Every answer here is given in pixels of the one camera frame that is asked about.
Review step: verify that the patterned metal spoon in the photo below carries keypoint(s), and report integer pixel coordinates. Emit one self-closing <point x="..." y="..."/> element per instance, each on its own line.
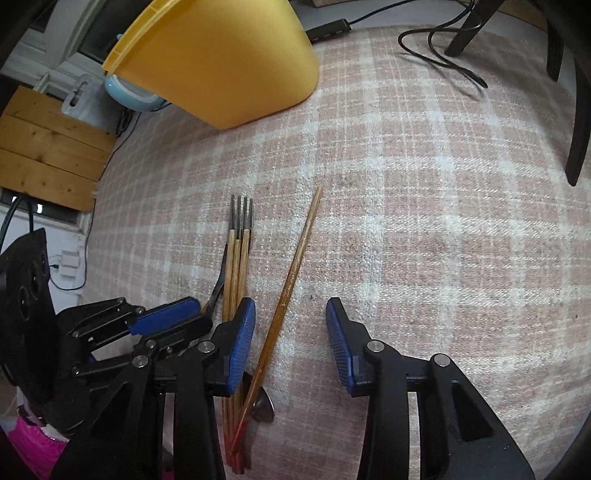
<point x="264" y="410"/>

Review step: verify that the grey spoon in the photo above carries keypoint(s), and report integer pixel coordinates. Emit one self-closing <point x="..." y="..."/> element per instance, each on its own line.
<point x="216" y="288"/>

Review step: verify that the white charger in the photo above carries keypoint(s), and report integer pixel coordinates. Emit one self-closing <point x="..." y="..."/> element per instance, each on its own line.
<point x="69" y="262"/>

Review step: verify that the pink plaid blanket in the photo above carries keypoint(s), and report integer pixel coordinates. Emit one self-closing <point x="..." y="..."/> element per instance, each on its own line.
<point x="415" y="207"/>

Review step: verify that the wooden plank board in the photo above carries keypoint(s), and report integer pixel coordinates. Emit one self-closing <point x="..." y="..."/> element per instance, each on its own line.
<point x="46" y="147"/>

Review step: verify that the person's left forearm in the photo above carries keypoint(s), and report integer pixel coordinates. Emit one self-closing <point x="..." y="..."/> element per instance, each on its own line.
<point x="27" y="443"/>

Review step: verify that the white plastic object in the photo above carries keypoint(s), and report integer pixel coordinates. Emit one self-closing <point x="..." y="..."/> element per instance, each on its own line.
<point x="76" y="99"/>

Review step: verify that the white window frame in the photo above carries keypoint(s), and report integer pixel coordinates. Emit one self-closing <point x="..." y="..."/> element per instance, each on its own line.
<point x="51" y="50"/>

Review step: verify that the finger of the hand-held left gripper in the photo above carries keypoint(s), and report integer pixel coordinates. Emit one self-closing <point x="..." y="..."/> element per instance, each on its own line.
<point x="161" y="314"/>
<point x="184" y="333"/>

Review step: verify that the light blue lunch box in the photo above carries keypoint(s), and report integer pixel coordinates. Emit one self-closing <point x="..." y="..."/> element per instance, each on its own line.
<point x="124" y="97"/>

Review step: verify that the black usb hub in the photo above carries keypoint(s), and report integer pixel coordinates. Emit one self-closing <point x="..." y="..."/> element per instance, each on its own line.
<point x="328" y="30"/>

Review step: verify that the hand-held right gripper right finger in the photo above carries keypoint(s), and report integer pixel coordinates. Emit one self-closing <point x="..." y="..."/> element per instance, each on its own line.
<point x="338" y="344"/>

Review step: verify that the yellow plastic bin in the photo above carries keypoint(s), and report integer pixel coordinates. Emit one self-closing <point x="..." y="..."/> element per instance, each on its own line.
<point x="221" y="60"/>

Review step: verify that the plain wooden chopstick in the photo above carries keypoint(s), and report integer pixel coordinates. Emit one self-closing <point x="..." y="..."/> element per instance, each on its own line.
<point x="295" y="272"/>

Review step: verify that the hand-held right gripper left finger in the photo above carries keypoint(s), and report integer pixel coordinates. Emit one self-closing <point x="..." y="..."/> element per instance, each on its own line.
<point x="242" y="341"/>

